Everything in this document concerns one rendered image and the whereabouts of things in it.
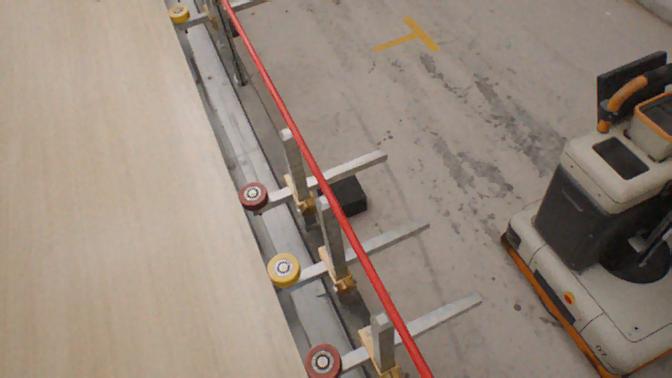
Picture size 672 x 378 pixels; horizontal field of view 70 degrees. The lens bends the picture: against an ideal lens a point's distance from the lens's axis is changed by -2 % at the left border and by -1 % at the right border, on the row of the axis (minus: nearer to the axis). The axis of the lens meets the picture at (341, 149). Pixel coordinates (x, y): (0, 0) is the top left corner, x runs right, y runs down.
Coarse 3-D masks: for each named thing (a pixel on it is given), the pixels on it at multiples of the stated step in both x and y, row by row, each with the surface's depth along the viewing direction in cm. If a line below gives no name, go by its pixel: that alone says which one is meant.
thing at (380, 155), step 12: (372, 156) 147; (384, 156) 148; (336, 168) 146; (348, 168) 145; (360, 168) 147; (312, 180) 144; (336, 180) 146; (276, 192) 142; (288, 192) 142; (276, 204) 142
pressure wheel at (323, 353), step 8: (320, 344) 108; (328, 344) 108; (312, 352) 107; (320, 352) 107; (328, 352) 107; (336, 352) 107; (312, 360) 106; (320, 360) 105; (328, 360) 106; (336, 360) 106; (312, 368) 105; (320, 368) 105; (328, 368) 105; (336, 368) 104; (312, 376) 104; (320, 376) 104; (328, 376) 104; (336, 376) 105
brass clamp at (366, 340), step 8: (360, 336) 116; (368, 336) 115; (368, 344) 114; (368, 352) 113; (376, 368) 110; (392, 368) 110; (400, 368) 112; (384, 376) 110; (392, 376) 110; (400, 376) 110
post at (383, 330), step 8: (384, 312) 91; (376, 320) 90; (384, 320) 90; (376, 328) 90; (384, 328) 90; (392, 328) 91; (376, 336) 94; (384, 336) 93; (392, 336) 95; (376, 344) 98; (384, 344) 96; (392, 344) 98; (376, 352) 103; (384, 352) 100; (392, 352) 103; (376, 360) 109; (384, 360) 104; (392, 360) 107; (384, 368) 109
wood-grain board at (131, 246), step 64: (0, 0) 215; (64, 0) 210; (128, 0) 205; (0, 64) 185; (64, 64) 181; (128, 64) 178; (0, 128) 162; (64, 128) 160; (128, 128) 157; (192, 128) 154; (0, 192) 145; (64, 192) 142; (128, 192) 140; (192, 192) 138; (0, 256) 130; (64, 256) 129; (128, 256) 127; (192, 256) 125; (256, 256) 124; (0, 320) 119; (64, 320) 117; (128, 320) 116; (192, 320) 115; (256, 320) 113
